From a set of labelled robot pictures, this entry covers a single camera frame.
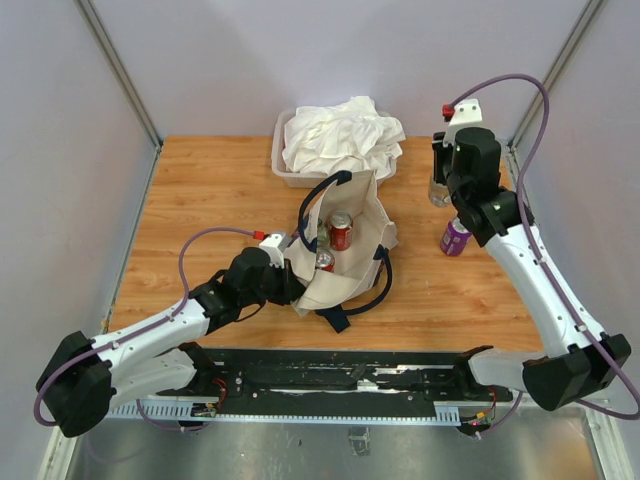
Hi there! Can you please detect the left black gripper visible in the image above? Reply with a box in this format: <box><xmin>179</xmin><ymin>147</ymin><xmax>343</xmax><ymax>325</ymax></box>
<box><xmin>241</xmin><ymin>256</ymin><xmax>306</xmax><ymax>307</ymax></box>

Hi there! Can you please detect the clear glass bottle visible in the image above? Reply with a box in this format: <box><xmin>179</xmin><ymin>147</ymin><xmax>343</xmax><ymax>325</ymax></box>
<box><xmin>428</xmin><ymin>173</ymin><xmax>451</xmax><ymax>208</ymax></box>
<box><xmin>316</xmin><ymin>218</ymin><xmax>330</xmax><ymax>249</ymax></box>

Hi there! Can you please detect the beige canvas tote bag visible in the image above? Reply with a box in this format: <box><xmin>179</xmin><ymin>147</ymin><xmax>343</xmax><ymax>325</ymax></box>
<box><xmin>284</xmin><ymin>170</ymin><xmax>398</xmax><ymax>332</ymax></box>

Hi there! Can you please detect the purple soda can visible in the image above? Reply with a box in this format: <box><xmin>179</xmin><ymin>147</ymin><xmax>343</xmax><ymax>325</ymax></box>
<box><xmin>440</xmin><ymin>217</ymin><xmax>472</xmax><ymax>257</ymax></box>

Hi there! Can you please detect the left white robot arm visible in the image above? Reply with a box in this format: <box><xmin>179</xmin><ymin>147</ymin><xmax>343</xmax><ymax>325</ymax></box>
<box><xmin>33</xmin><ymin>247</ymin><xmax>306</xmax><ymax>438</ymax></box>

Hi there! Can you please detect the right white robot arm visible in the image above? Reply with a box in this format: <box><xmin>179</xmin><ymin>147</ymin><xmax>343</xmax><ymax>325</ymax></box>
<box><xmin>432</xmin><ymin>127</ymin><xmax>631</xmax><ymax>411</ymax></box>

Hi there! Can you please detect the red soda can front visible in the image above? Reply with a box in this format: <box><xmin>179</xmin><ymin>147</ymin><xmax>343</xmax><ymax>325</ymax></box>
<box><xmin>315</xmin><ymin>248</ymin><xmax>335</xmax><ymax>272</ymax></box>

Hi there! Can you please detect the red soda can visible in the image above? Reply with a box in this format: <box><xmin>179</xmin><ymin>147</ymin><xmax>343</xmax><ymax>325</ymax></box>
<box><xmin>315</xmin><ymin>248</ymin><xmax>335</xmax><ymax>272</ymax></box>
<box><xmin>328</xmin><ymin>210</ymin><xmax>353</xmax><ymax>251</ymax></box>

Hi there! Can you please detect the red soda can back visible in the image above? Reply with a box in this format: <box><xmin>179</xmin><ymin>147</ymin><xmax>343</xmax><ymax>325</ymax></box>
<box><xmin>328</xmin><ymin>210</ymin><xmax>353</xmax><ymax>251</ymax></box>

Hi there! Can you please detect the white crumpled cloth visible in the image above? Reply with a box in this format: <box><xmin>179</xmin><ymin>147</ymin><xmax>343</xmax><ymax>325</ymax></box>
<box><xmin>281</xmin><ymin>95</ymin><xmax>407</xmax><ymax>179</ymax></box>

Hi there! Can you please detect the clear plastic bin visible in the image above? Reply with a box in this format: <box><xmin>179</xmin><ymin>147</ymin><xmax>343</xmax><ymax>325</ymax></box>
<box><xmin>271</xmin><ymin>108</ymin><xmax>401</xmax><ymax>189</ymax></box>

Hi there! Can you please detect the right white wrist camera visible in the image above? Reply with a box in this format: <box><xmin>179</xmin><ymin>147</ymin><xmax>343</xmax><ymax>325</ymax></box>
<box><xmin>441</xmin><ymin>99</ymin><xmax>483</xmax><ymax>143</ymax></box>

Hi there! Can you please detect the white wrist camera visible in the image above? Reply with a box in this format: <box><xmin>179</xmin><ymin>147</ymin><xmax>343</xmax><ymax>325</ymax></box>
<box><xmin>441</xmin><ymin>99</ymin><xmax>483</xmax><ymax>143</ymax></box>
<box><xmin>258</xmin><ymin>231</ymin><xmax>291</xmax><ymax>268</ymax></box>

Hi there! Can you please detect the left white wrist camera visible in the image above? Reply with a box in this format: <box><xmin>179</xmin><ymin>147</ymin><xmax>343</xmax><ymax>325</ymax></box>
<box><xmin>258</xmin><ymin>231</ymin><xmax>291</xmax><ymax>268</ymax></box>

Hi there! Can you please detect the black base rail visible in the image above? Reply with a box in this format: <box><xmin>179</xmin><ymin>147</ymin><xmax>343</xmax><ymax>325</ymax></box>
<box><xmin>110</xmin><ymin>348</ymin><xmax>513</xmax><ymax>426</ymax></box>

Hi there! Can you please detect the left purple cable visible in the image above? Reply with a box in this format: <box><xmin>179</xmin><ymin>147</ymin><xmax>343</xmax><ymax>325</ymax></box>
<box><xmin>32</xmin><ymin>226</ymin><xmax>261</xmax><ymax>426</ymax></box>

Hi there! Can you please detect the purple cable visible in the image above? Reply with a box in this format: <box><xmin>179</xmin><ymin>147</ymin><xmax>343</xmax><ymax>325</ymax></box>
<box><xmin>32</xmin><ymin>226</ymin><xmax>261</xmax><ymax>426</ymax></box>
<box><xmin>451</xmin><ymin>73</ymin><xmax>640</xmax><ymax>420</ymax></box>

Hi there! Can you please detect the right aluminium frame post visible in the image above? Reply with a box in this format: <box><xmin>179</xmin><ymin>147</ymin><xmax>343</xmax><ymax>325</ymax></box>
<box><xmin>509</xmin><ymin>0</ymin><xmax>609</xmax><ymax>149</ymax></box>

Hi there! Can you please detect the aluminium frame post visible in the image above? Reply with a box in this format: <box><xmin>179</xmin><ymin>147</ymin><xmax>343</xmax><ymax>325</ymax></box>
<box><xmin>73</xmin><ymin>0</ymin><xmax>164</xmax><ymax>151</ymax></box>
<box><xmin>509</xmin><ymin>0</ymin><xmax>609</xmax><ymax>149</ymax></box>

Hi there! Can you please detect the left aluminium frame post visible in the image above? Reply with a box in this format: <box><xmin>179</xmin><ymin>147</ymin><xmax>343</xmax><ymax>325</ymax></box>
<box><xmin>73</xmin><ymin>0</ymin><xmax>164</xmax><ymax>151</ymax></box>

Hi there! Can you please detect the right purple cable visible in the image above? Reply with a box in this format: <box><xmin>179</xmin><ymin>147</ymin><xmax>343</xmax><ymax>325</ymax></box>
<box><xmin>451</xmin><ymin>73</ymin><xmax>640</xmax><ymax>420</ymax></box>

